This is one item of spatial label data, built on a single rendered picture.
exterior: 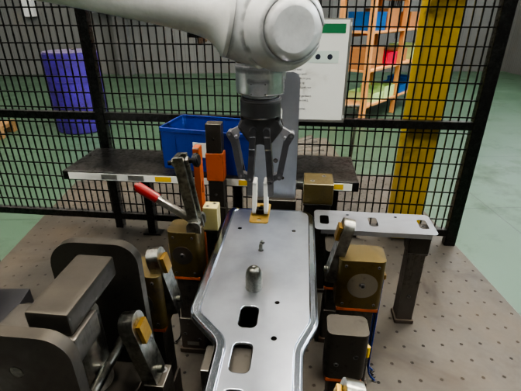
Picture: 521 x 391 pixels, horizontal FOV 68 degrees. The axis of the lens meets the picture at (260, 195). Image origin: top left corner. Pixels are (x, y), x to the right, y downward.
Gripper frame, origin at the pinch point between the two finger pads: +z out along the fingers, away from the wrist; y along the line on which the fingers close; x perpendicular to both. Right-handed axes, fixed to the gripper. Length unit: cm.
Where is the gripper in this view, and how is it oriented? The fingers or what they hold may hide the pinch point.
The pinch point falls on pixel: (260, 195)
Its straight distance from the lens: 78.8
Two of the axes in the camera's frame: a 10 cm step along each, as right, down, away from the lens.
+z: 0.0, 9.0, 4.3
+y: 9.9, 0.5, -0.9
